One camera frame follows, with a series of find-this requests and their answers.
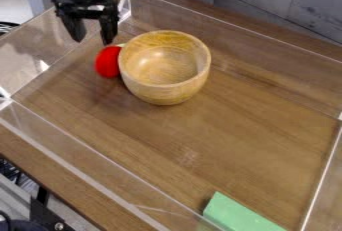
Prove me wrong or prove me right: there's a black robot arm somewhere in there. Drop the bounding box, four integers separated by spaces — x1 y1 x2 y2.
51 0 119 45

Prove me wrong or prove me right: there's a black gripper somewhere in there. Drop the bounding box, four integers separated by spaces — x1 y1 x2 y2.
52 0 119 45

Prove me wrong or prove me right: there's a green foam block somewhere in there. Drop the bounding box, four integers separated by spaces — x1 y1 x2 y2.
203 192 287 231

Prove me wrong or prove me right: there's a clear acrylic enclosure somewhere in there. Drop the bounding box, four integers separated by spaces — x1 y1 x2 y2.
0 0 342 231

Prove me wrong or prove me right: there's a light wooden bowl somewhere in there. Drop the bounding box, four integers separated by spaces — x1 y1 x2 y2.
118 30 213 105

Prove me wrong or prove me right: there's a black cable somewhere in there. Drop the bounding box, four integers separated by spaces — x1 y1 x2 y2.
0 209 15 231

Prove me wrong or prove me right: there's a red plush fruit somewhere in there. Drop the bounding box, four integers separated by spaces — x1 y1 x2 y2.
95 45 123 78

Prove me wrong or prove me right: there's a black table bracket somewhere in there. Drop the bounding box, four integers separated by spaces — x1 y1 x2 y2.
30 187 76 231

